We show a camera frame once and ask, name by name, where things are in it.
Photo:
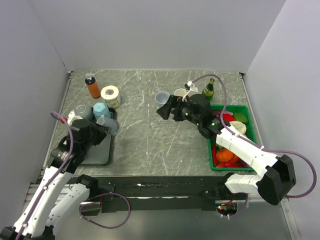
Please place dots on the green glass bottle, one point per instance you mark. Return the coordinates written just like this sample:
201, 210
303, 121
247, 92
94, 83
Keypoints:
208, 91

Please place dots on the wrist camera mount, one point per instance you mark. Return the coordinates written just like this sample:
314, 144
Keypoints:
72, 116
191, 89

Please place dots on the dark slate blue mug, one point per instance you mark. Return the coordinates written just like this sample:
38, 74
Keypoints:
111, 124

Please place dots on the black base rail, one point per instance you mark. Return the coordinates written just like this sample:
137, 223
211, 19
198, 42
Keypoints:
152, 193

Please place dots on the red plush chili pepper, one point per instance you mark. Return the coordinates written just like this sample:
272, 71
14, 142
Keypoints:
214, 155

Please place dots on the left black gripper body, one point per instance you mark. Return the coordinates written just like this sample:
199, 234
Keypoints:
97, 134

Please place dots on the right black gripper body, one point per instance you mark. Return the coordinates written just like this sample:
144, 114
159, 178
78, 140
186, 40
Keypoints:
183, 111

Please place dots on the orange plush pumpkin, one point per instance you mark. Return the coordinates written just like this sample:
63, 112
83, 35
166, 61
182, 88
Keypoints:
225, 156

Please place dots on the green plush cabbage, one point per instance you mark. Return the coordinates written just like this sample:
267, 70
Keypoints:
238, 126

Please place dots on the black serving tray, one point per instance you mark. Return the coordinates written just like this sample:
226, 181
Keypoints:
101, 155

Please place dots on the light blue mug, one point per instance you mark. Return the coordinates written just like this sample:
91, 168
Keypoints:
100, 109

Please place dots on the grey mug with cream inside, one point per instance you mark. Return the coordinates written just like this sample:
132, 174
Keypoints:
181, 94

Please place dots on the dark green plush avocado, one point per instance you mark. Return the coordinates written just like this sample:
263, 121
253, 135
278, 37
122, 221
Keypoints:
240, 117

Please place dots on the orange soap dispenser bottle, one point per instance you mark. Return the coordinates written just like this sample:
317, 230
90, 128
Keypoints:
92, 85

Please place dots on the red plush vegetable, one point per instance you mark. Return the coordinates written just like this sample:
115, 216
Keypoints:
228, 118

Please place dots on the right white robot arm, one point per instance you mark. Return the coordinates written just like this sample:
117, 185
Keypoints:
275, 175

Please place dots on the green plastic basket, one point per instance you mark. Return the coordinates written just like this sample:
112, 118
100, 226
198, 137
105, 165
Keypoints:
250, 134

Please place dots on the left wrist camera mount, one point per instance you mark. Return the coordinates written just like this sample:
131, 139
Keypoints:
72, 116

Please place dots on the small blue-grey mug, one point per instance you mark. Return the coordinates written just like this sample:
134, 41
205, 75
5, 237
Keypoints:
161, 97

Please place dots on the pale grey-blue mug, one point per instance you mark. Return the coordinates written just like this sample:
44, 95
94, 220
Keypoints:
84, 111

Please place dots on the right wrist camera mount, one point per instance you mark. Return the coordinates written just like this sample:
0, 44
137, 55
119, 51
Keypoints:
191, 89

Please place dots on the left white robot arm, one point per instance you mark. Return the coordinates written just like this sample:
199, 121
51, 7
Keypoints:
42, 217

